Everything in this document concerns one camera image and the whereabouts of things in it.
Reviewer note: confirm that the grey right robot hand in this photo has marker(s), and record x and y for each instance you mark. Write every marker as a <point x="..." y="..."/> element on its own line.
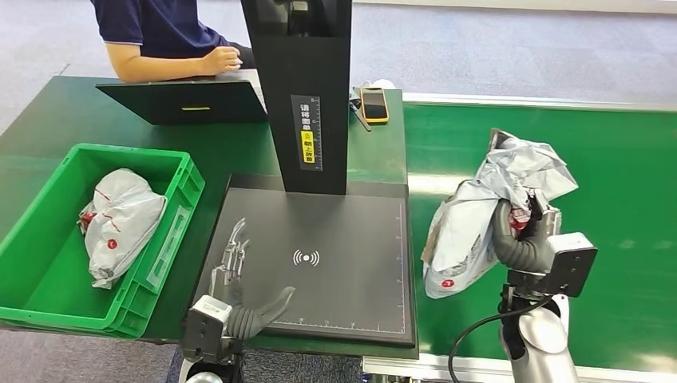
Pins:
<point x="521" y="248"/>

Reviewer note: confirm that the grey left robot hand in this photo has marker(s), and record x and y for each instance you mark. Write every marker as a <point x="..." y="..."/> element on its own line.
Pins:
<point x="248" y="317"/>

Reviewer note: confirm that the person's right hand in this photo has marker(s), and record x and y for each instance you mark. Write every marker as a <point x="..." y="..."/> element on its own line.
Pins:
<point x="222" y="60"/>

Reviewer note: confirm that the white poly mailer package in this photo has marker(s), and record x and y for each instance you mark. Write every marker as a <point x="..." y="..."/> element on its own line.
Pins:
<point x="471" y="232"/>
<point x="124" y="222"/>

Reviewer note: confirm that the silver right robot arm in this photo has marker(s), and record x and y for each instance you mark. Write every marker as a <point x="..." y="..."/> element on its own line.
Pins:
<point x="539" y="338"/>

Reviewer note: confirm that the person's right forearm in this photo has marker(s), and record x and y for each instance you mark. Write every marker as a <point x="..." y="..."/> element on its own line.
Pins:
<point x="158" y="67"/>

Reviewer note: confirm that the green conveyor belt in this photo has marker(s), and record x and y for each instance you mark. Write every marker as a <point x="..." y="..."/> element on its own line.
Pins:
<point x="624" y="158"/>

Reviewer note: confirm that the crumpled white poly mailer package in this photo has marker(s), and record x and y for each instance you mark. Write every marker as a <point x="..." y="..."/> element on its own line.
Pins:
<point x="124" y="222"/>

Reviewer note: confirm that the black laptop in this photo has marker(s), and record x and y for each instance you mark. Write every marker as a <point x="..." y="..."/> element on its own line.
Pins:
<point x="180" y="101"/>

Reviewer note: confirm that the person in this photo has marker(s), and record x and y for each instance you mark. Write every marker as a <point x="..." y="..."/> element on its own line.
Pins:
<point x="153" y="26"/>

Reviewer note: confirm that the black scanner column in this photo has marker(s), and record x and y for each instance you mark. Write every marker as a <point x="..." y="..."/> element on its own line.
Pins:
<point x="301" y="58"/>

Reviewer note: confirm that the black yellow ruler sticker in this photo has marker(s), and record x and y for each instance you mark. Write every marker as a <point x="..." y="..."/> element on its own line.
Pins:
<point x="307" y="135"/>

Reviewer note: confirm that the phone in yellow case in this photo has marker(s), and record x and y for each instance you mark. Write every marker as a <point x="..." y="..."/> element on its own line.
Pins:
<point x="374" y="104"/>

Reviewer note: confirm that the green plastic crate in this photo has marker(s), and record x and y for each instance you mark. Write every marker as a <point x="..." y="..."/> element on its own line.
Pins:
<point x="53" y="275"/>

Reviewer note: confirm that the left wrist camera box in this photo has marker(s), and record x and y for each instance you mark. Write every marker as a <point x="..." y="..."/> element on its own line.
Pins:
<point x="206" y="330"/>

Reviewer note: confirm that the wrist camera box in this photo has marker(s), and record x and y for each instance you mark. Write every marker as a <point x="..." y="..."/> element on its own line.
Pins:
<point x="574" y="264"/>
<point x="206" y="330"/>

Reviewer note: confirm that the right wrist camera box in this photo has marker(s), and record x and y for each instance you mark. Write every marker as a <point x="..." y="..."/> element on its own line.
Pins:
<point x="574" y="264"/>

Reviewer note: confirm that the black scanner base plate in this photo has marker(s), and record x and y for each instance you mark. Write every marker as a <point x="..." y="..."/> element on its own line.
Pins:
<point x="349" y="232"/>

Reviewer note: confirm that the aluminium conveyor side rail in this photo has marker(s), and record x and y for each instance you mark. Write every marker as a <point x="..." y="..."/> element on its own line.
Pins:
<point x="423" y="370"/>
<point x="529" y="101"/>

